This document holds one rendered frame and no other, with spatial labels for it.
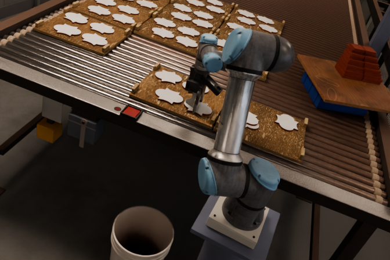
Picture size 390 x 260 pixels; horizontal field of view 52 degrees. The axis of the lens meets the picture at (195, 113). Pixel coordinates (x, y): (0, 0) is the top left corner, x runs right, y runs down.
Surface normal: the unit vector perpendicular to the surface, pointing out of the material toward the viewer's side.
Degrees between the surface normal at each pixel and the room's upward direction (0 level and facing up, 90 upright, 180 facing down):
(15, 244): 0
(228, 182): 64
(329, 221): 0
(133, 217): 87
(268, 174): 10
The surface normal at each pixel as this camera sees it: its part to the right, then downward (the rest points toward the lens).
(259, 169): 0.41, -0.75
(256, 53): 0.25, 0.19
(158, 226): -0.51, 0.32
